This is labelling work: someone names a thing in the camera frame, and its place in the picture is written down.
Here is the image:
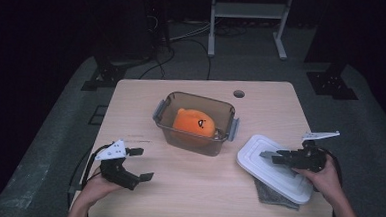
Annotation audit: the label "orange plush toy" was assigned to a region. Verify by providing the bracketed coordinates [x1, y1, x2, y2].
[172, 107, 218, 139]

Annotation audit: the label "right hand-held gripper cable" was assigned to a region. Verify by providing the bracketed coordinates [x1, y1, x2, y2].
[322, 149, 360, 217]

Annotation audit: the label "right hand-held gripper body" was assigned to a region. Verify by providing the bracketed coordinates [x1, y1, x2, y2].
[289, 128, 341, 174]

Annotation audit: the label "black stand base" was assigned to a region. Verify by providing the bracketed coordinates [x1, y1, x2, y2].
[80, 57, 141, 94]
[305, 58, 362, 101]

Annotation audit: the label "black tape strip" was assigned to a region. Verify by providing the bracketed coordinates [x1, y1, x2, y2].
[67, 182, 92, 195]

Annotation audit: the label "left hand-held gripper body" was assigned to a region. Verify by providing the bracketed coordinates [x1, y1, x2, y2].
[93, 137, 137, 192]

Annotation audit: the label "white floor cables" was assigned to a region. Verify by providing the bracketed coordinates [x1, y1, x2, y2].
[168, 20, 211, 44]

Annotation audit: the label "clear grey storage box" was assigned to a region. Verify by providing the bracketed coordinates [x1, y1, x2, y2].
[150, 89, 242, 159]

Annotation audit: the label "grey fluffy cloth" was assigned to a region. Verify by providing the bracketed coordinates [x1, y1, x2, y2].
[251, 176, 301, 211]

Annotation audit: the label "left hand-held gripper cable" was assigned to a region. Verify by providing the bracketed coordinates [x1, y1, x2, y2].
[80, 142, 113, 188]

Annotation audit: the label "person's left hand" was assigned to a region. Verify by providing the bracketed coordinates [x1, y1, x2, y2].
[79, 172, 125, 209]

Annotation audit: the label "hand-held gripper cable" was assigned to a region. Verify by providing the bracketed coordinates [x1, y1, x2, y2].
[322, 149, 360, 217]
[80, 142, 113, 188]

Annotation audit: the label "black floor cable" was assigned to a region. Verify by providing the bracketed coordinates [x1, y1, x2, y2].
[138, 45, 176, 81]
[179, 37, 214, 81]

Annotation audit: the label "person's right hand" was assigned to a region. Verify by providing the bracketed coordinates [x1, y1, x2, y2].
[290, 153, 345, 204]

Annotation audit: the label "white metal stand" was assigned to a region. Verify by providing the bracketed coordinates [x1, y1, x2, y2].
[207, 0, 295, 63]

